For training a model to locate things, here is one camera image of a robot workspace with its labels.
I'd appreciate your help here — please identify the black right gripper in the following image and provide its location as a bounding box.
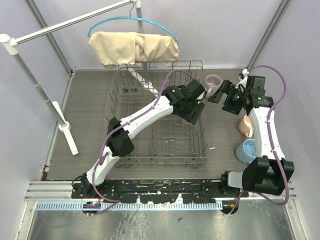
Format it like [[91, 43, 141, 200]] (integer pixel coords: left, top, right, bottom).
[[208, 79, 249, 116]]

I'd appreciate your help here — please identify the lilac ceramic mug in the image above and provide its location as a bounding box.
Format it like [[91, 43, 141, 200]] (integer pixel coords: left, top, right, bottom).
[[204, 74, 222, 98]]

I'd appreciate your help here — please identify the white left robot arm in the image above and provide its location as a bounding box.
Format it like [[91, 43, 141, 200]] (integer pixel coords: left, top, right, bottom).
[[80, 79, 207, 198]]

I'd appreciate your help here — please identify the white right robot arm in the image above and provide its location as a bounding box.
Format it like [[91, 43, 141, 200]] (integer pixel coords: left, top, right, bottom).
[[208, 75, 295, 197]]

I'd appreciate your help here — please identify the pink ceramic mug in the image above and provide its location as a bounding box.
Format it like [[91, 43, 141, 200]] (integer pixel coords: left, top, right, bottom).
[[238, 115, 253, 138]]

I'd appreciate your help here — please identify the blue ceramic mug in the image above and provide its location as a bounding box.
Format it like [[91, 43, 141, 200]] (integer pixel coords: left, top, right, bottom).
[[235, 138, 256, 164]]

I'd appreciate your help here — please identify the beige cloth on hanger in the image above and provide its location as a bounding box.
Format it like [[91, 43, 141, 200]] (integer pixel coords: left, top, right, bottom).
[[88, 31, 180, 68]]

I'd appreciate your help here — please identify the teal clothes hanger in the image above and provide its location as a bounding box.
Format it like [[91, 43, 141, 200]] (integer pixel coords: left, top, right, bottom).
[[86, 1, 179, 45]]

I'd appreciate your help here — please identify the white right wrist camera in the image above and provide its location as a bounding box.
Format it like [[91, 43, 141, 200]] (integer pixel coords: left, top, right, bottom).
[[238, 68, 250, 88]]

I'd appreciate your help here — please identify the grey wire dish rack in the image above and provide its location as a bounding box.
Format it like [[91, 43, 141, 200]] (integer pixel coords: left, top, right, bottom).
[[105, 65, 209, 168]]

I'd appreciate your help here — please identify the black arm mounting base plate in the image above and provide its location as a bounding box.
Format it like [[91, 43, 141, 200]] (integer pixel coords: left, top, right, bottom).
[[71, 179, 241, 204]]

